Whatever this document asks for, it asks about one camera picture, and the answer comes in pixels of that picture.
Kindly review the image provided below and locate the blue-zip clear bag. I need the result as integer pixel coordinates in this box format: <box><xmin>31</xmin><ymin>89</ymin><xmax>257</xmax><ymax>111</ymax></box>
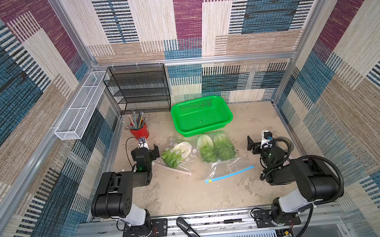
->
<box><xmin>197</xmin><ymin>131</ymin><xmax>254</xmax><ymax>184</ymax></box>

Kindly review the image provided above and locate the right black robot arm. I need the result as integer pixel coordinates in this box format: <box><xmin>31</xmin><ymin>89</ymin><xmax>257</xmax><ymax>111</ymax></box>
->
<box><xmin>247</xmin><ymin>131</ymin><xmax>344</xmax><ymax>228</ymax></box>

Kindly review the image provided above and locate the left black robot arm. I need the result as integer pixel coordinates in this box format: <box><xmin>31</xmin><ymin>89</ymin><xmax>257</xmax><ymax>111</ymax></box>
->
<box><xmin>91</xmin><ymin>145</ymin><xmax>160</xmax><ymax>237</ymax></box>

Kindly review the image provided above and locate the pink-zip clear bag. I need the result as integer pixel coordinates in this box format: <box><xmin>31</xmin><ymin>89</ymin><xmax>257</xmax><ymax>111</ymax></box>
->
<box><xmin>153</xmin><ymin>136</ymin><xmax>198</xmax><ymax>176</ymax></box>

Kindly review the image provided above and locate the black tape roll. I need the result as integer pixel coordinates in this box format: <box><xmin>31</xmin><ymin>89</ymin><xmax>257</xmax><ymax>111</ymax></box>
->
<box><xmin>280</xmin><ymin>137</ymin><xmax>294</xmax><ymax>152</ymax></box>

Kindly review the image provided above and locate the red pencil cup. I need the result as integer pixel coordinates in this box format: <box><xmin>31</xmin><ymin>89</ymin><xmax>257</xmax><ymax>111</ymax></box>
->
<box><xmin>130</xmin><ymin>123</ymin><xmax>150</xmax><ymax>139</ymax></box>

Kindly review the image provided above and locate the coloured pencils bundle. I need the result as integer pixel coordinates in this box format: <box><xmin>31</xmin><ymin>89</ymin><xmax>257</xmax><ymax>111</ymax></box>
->
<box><xmin>121</xmin><ymin>110</ymin><xmax>147</xmax><ymax>131</ymax></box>

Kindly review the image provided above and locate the green plastic basket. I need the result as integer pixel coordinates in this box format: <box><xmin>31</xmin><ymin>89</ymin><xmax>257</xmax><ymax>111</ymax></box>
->
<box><xmin>171</xmin><ymin>96</ymin><xmax>234</xmax><ymax>138</ymax></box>

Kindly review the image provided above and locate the black handheld device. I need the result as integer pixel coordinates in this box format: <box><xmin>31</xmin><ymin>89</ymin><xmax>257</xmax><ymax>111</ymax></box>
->
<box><xmin>176</xmin><ymin>217</ymin><xmax>200</xmax><ymax>237</ymax></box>

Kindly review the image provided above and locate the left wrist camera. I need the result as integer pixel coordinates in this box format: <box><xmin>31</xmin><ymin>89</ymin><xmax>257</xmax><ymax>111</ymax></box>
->
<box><xmin>137</xmin><ymin>137</ymin><xmax>149</xmax><ymax>149</ymax></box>

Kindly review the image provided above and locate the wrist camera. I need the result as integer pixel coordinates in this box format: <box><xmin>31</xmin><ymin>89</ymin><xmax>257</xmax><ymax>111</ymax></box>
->
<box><xmin>137</xmin><ymin>137</ymin><xmax>149</xmax><ymax>149</ymax></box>
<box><xmin>261</xmin><ymin>130</ymin><xmax>273</xmax><ymax>149</ymax></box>

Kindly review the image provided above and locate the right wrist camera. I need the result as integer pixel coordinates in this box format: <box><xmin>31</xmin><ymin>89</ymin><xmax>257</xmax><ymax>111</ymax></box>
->
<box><xmin>261</xmin><ymin>130</ymin><xmax>273</xmax><ymax>149</ymax></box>

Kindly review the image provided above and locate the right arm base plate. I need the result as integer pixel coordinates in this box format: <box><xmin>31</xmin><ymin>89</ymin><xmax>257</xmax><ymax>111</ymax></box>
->
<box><xmin>250</xmin><ymin>209</ymin><xmax>302</xmax><ymax>228</ymax></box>

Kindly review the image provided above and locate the black wire shelf rack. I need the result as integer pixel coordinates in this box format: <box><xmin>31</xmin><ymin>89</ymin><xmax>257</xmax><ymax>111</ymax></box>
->
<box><xmin>104</xmin><ymin>64</ymin><xmax>172</xmax><ymax>114</ymax></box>

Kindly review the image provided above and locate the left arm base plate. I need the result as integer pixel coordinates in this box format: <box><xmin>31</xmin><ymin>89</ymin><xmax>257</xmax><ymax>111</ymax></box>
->
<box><xmin>123</xmin><ymin>218</ymin><xmax>168</xmax><ymax>237</ymax></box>

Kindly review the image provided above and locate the white wire wall basket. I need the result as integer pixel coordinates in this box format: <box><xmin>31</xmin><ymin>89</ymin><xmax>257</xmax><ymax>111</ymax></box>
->
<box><xmin>54</xmin><ymin>71</ymin><xmax>105</xmax><ymax>141</ymax></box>

